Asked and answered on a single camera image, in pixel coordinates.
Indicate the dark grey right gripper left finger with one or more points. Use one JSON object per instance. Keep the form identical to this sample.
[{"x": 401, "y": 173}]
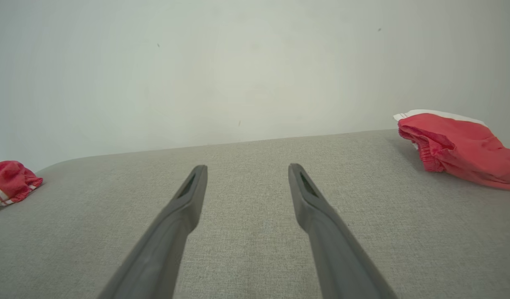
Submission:
[{"x": 163, "y": 245}]

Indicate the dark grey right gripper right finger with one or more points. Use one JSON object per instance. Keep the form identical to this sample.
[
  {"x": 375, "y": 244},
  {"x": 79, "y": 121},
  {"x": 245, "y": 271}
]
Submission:
[{"x": 333, "y": 249}]

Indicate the red shorts with white stripe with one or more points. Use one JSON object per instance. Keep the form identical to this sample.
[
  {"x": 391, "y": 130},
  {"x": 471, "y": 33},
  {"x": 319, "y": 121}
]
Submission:
[{"x": 466, "y": 149}]

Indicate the red jersey with white sleeves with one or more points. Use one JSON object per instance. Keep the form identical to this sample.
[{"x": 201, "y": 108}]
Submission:
[{"x": 9, "y": 178}]

